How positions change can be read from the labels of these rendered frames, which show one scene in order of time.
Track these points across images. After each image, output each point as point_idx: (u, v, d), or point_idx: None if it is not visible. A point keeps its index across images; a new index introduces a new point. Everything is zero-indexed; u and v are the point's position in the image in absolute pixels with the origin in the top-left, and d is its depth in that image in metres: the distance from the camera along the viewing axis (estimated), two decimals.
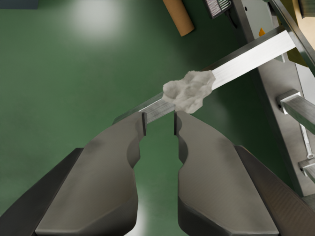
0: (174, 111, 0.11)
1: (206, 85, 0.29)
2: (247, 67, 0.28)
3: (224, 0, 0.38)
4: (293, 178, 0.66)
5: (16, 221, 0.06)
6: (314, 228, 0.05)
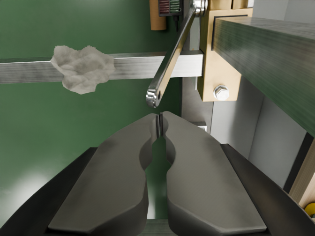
0: (160, 112, 0.11)
1: (101, 70, 0.25)
2: (151, 73, 0.26)
3: (176, 4, 0.36)
4: None
5: (31, 215, 0.06)
6: (298, 220, 0.05)
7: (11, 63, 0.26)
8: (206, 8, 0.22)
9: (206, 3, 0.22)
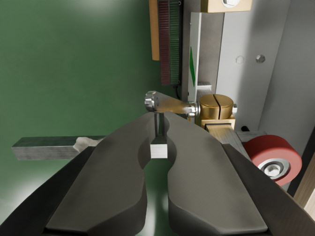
0: (161, 112, 0.11)
1: None
2: (155, 155, 0.32)
3: (176, 78, 0.42)
4: None
5: (28, 215, 0.06)
6: (300, 220, 0.05)
7: (40, 147, 0.32)
8: (199, 108, 0.28)
9: (199, 105, 0.28)
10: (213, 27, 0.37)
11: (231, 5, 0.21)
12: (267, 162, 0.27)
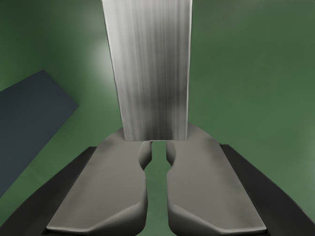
0: None
1: None
2: None
3: None
4: None
5: (30, 215, 0.06)
6: (298, 220, 0.05)
7: (108, 21, 0.06)
8: None
9: None
10: None
11: None
12: None
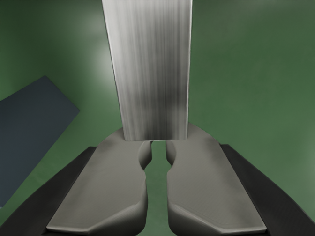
0: None
1: None
2: None
3: None
4: None
5: (30, 215, 0.06)
6: (298, 220, 0.05)
7: (108, 20, 0.06)
8: None
9: None
10: None
11: None
12: None
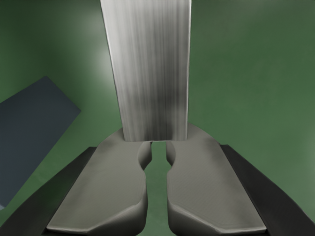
0: None
1: None
2: None
3: None
4: None
5: (30, 216, 0.06)
6: (298, 221, 0.05)
7: (107, 22, 0.06)
8: None
9: None
10: None
11: None
12: None
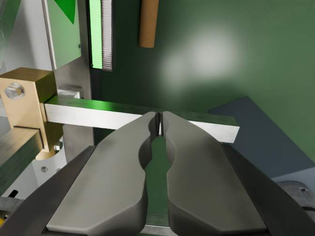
0: (160, 112, 0.11)
1: None
2: None
3: None
4: None
5: (29, 215, 0.06)
6: (298, 220, 0.05)
7: None
8: None
9: None
10: None
11: (13, 84, 0.24)
12: None
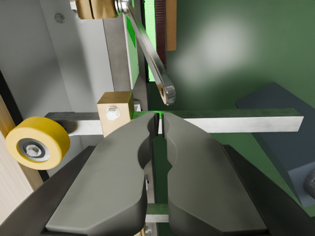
0: (161, 113, 0.11)
1: None
2: None
3: (147, 7, 0.36)
4: None
5: (28, 215, 0.06)
6: (299, 221, 0.05)
7: None
8: (116, 7, 0.22)
9: (116, 11, 0.23)
10: (117, 60, 0.41)
11: (111, 107, 0.29)
12: None
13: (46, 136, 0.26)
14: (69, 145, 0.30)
